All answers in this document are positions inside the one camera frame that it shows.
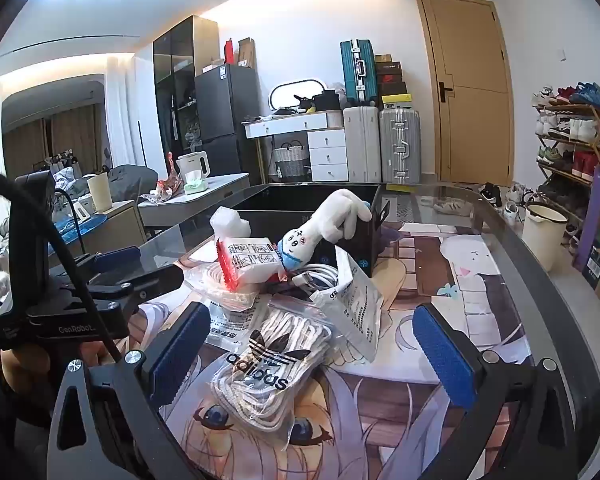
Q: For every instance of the white vanity desk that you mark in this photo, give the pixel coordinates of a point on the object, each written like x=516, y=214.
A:
x=327, y=155

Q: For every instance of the brown cardboard carton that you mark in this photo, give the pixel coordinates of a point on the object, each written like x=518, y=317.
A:
x=246, y=52

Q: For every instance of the person's left hand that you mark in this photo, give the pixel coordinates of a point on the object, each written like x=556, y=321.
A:
x=25, y=372

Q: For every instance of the brown shoe box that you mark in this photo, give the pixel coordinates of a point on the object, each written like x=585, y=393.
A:
x=390, y=58

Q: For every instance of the red flat box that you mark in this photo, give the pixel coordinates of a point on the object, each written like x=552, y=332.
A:
x=229, y=52

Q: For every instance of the plain black shoe box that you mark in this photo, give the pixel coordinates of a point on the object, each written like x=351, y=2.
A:
x=392, y=89

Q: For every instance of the beige low cabinet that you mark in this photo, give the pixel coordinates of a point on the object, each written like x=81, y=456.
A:
x=120, y=225

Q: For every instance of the scattered sneakers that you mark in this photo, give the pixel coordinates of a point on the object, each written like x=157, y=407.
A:
x=452, y=205

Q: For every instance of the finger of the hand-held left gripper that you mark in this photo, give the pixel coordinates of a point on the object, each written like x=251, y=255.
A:
x=150, y=284
x=117, y=258

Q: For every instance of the silver suitcase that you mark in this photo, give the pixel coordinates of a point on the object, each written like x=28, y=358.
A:
x=400, y=145

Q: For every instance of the shoe rack with shoes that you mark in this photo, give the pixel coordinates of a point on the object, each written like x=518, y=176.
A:
x=575, y=127

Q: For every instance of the black cardboard box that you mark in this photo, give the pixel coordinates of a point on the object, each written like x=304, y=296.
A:
x=355, y=255

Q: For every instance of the black shoe box yellow stripe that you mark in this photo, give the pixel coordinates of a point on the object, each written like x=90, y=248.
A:
x=396, y=102

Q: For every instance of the white plush toy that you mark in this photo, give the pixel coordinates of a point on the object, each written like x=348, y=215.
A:
x=325, y=220

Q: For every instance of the white bubble wrap piece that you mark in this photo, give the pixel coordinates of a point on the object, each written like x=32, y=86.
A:
x=227, y=220

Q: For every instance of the white electric kettle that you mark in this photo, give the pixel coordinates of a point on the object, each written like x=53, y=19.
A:
x=192, y=165

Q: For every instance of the white medicine packet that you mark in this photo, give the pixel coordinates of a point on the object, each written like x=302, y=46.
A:
x=355, y=310

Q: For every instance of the grey side table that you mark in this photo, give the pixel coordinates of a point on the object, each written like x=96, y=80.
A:
x=205, y=200

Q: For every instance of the wooden shoe rack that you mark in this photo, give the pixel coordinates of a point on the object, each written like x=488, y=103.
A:
x=592, y=147

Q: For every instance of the teal suitcase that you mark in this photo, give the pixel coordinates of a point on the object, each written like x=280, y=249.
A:
x=357, y=72

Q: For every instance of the red and white snack bag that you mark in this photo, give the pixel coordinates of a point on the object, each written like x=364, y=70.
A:
x=167, y=182

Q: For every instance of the white packet with red edge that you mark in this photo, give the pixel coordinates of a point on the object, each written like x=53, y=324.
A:
x=252, y=260

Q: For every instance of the black shoe box red logo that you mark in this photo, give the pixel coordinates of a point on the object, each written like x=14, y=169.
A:
x=390, y=78

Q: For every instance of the black glass cabinet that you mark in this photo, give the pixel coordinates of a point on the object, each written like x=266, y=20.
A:
x=177, y=75

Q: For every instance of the oval mirror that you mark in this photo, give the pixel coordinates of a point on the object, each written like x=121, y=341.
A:
x=287, y=92

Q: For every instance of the black fridge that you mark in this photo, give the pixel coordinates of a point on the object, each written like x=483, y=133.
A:
x=225, y=105

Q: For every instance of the green tissue box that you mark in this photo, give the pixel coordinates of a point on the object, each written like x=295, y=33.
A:
x=195, y=185

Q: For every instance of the wicker basket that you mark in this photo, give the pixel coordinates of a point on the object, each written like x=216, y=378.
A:
x=290, y=162

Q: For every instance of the wooden door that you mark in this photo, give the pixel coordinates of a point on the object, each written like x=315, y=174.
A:
x=472, y=95

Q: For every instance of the white curtain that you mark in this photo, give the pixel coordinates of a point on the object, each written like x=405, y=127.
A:
x=125, y=110

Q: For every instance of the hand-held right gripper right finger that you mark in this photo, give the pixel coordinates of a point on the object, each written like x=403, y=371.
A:
x=445, y=355

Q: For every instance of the white bucket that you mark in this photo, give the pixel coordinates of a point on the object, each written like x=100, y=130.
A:
x=542, y=240

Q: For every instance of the clear bag of white shoelaces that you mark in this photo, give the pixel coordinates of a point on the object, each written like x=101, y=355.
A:
x=265, y=360

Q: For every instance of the black bag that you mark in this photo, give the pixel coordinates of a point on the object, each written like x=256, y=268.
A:
x=326, y=101

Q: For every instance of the printed cartoon desk mat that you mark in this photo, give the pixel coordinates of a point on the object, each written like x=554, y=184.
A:
x=405, y=270

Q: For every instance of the cream plastic cup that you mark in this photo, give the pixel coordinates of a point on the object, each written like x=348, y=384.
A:
x=100, y=194

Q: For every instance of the white suitcase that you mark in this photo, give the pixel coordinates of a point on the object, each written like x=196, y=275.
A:
x=361, y=145

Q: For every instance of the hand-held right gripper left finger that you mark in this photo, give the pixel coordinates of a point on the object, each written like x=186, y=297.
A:
x=180, y=355

